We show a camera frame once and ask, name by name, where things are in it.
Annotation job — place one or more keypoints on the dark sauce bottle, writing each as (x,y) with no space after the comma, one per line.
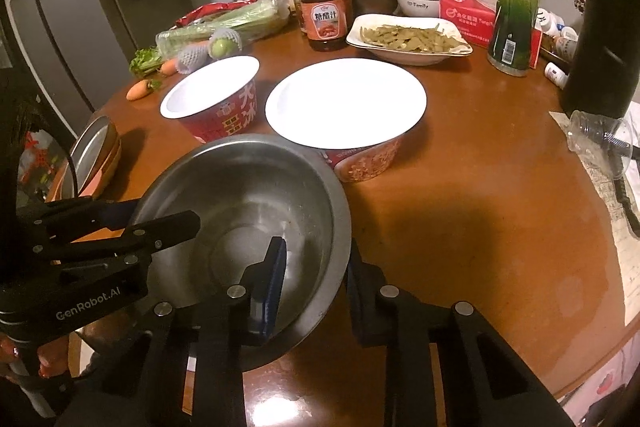
(325,23)

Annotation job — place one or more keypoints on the small red paper bowl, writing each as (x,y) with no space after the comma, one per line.
(216,101)

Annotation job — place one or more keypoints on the green liquid plastic bottle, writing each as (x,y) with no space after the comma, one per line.
(510,45)

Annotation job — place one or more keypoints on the bagged celery bunch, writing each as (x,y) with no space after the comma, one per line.
(252,21)

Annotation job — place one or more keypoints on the right netted green fruit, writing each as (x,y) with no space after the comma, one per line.
(223,43)

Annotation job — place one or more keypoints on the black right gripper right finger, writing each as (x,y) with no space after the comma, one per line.
(443,357)

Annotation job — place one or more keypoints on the white ceramic bowl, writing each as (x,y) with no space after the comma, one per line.
(419,8)

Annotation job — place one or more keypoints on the left netted green fruit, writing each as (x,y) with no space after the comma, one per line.
(192,57)

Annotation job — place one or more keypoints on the red snack bag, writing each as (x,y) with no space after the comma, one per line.
(212,8)

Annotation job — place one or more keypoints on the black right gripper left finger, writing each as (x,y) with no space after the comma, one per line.
(182,367)

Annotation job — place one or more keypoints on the glass jar gold lid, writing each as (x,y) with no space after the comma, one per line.
(300,16)

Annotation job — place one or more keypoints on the middle carrot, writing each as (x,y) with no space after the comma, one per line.
(169,68)

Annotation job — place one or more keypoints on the red tissue box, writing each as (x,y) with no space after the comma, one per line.
(474,18)

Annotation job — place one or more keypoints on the carrot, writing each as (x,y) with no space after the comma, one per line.
(169,68)
(143,88)

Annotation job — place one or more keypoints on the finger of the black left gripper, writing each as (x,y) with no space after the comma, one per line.
(80,214)
(78,239)

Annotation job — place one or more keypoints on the white medicine bottle lying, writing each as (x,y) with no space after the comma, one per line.
(555,75)

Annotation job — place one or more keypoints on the white dish of vegetables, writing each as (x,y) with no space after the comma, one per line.
(412,41)

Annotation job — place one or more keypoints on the deep steel bowl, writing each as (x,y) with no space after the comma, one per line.
(247,189)

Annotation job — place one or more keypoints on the netted green fruit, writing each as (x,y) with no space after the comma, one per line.
(192,57)
(223,43)

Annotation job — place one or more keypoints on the grey refrigerator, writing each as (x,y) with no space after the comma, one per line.
(75,21)

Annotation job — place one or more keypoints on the large red paper bowl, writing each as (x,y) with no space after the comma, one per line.
(353,112)

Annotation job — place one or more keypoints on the front carrot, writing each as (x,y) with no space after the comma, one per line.
(143,88)

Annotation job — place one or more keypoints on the clear plastic bag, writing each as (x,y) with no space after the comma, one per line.
(608,144)

